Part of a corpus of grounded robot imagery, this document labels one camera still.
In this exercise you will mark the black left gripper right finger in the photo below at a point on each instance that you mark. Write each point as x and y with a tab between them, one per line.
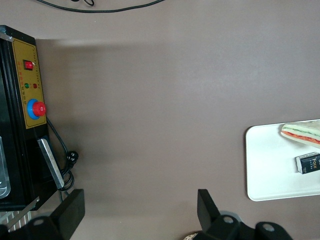
207	215

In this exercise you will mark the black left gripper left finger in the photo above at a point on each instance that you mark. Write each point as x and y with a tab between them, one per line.
71	212

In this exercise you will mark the white rectangular tray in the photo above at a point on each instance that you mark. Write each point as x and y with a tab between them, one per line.
270	175

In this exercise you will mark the round patterned object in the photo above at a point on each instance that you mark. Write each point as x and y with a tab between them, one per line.
192	236

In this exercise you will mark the white ribbed rack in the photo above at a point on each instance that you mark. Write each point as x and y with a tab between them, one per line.
13	218

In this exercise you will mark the metal pan inside machine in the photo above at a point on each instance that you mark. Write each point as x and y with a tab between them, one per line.
3	180

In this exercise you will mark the black machine with yellow panel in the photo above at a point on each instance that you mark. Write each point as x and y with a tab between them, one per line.
22	140

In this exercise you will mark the small black Face box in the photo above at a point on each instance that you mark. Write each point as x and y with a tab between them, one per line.
310	163

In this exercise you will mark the wrapped triangle sandwich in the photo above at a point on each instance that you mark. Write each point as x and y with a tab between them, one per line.
302	133

